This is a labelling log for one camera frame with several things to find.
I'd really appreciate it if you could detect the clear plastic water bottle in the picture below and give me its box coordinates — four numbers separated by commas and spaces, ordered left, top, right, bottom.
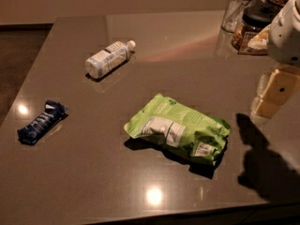
84, 40, 136, 79

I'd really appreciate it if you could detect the blue rxbar blueberry bar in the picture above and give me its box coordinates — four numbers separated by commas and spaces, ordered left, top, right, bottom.
17, 100, 67, 145

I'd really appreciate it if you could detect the clear plastic measuring cup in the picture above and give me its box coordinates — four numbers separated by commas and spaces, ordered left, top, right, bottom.
221, 0, 256, 33

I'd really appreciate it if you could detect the glass jar with black lid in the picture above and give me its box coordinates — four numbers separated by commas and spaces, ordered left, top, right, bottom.
232, 1, 277, 55

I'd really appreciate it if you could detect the green rice chip bag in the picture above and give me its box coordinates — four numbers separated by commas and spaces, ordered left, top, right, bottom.
124, 94, 231, 166

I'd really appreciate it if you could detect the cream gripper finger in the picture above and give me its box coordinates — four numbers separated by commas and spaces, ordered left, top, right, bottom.
250, 72, 271, 111
251, 65, 300, 120

